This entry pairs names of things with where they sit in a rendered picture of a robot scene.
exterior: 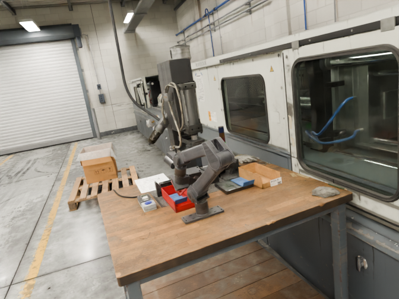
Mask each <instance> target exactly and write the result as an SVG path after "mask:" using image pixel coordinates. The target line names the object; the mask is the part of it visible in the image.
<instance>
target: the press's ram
mask: <svg viewBox="0 0 399 299"><path fill-rule="evenodd" d="M197 135H198V133H193V134H192V135H191V136H189V135H188V134H187V135H182V136H181V137H182V142H183V143H185V144H187V145H186V146H185V147H182V148H177V149H176V150H177V152H181V151H183V150H187V149H189V148H192V147H195V146H197V145H200V144H202V143H203V142H205V139H202V138H199V137H197Z"/></svg>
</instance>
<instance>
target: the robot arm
mask: <svg viewBox="0 0 399 299"><path fill-rule="evenodd" d="M219 151H220V152H219ZM204 156H206V157H207V160H208V166H207V168H206V169H205V170H204V172H203V173H202V174H201V170H200V168H199V167H198V166H196V167H191V168H186V165H187V164H189V163H190V162H191V161H192V160H194V159H197V158H201V157H204ZM234 160H235V156H234V154H233V152H232V151H231V150H230V148H229V147H228V146H227V145H226V143H225V142H224V141H223V140H222V138H221V137H217V138H214V139H213V140H211V141H205V142H203V143H202V144H200V145H197V146H195V147H192V148H189V149H186V150H183V151H181V152H177V153H175V152H174V151H170V152H167V153H166V156H165V157H164V162H165V163H166V164H167V165H168V166H169V167H170V168H171V169H175V174H173V175H171V176H170V177H171V178H172V180H171V182H172V185H173V186H174V188H175V191H176V193H177V194H178V195H179V196H182V194H183V193H184V192H185V191H186V190H187V196H188V198H189V200H191V202H192V203H194V204H195V210H196V212H194V213H192V214H189V215H185V216H183V217H181V219H182V221H183V222H184V223H185V224H190V223H192V222H195V221H199V220H203V219H205V218H208V217H212V216H214V215H217V214H221V213H223V212H224V209H223V208H222V207H220V206H219V205H217V206H214V207H211V208H208V201H207V199H208V198H209V197H210V196H209V194H208V193H207V192H208V188H209V186H210V184H212V182H213V181H214V179H215V178H216V177H217V176H218V175H219V174H220V173H221V172H222V171H223V170H224V169H225V168H228V166H229V165H230V164H231V163H233V162H234ZM189 178H193V179H198V180H197V181H196V182H195V183H193V184H191V185H189V184H188V183H189ZM180 190H182V192H181V193H179V191H180Z"/></svg>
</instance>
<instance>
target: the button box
mask: <svg viewBox="0 0 399 299"><path fill-rule="evenodd" d="M113 191H114V192H115V193H116V194H117V195H119V196H121V197H123V198H137V199H138V202H139V204H140V205H141V203H143V202H147V201H151V200H153V199H152V198H151V196H150V195H149V194H148V193H147V194H146V196H147V197H148V198H147V199H143V198H142V197H141V196H142V195H140V196H122V195H120V194H118V193H117V192H116V190H115V189H113Z"/></svg>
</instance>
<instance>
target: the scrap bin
mask: <svg viewBox="0 0 399 299"><path fill-rule="evenodd" d="M161 192H162V197H163V199H164V200H165V201H166V202H167V203H168V204H169V205H170V207H171V208H172V209H173V210H174V211H175V212H176V213H178V212H182V211H185V210H187V209H191V208H194V207H195V204H194V203H192V202H191V200H189V198H188V197H187V201H185V202H182V203H179V204H176V205H175V201H174V200H173V199H172V198H171V197H170V196H169V195H172V194H175V193H176V191H175V188H174V186H173V185H170V186H166V187H162V188H161ZM182 196H183V197H186V196H187V190H186V191H185V192H184V193H183V194H182Z"/></svg>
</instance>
